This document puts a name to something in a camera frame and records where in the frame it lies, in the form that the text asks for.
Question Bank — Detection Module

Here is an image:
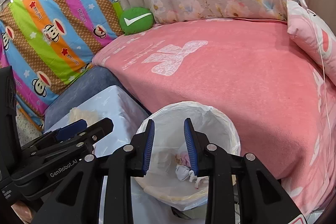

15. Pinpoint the grey sock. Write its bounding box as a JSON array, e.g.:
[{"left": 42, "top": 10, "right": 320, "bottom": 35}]
[{"left": 175, "top": 164, "right": 193, "bottom": 181}]

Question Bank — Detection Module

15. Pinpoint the white lined trash bin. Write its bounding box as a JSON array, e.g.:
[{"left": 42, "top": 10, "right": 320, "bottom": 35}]
[{"left": 133, "top": 101, "right": 242, "bottom": 212}]

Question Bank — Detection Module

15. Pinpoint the beige tulle fabric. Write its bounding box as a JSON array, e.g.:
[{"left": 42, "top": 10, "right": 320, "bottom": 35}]
[{"left": 69, "top": 107, "right": 100, "bottom": 126}]

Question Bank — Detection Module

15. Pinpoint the light blue sheet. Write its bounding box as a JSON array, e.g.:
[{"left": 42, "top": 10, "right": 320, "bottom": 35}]
[{"left": 44, "top": 85, "right": 208, "bottom": 224}]

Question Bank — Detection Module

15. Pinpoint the blue grey cushion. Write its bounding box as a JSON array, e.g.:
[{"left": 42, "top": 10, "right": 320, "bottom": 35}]
[{"left": 44, "top": 66, "right": 127, "bottom": 132}]

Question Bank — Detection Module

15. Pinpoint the pink cloth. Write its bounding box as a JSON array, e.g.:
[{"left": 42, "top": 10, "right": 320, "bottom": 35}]
[{"left": 175, "top": 152, "right": 191, "bottom": 168}]

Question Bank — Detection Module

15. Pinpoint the pink blanket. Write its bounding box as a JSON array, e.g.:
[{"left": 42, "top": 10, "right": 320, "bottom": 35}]
[{"left": 92, "top": 19, "right": 335, "bottom": 214}]

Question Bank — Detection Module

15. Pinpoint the colourful monkey striped pillow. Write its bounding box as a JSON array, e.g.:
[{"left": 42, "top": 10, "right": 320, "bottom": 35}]
[{"left": 1, "top": 0, "right": 122, "bottom": 130}]

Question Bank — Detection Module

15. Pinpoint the green check mark pillow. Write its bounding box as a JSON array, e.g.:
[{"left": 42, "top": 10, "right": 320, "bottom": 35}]
[{"left": 120, "top": 7, "right": 154, "bottom": 35}]

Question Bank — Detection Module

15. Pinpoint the pink white pillow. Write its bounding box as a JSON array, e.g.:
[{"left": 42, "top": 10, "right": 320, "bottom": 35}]
[{"left": 286, "top": 0, "right": 335, "bottom": 83}]

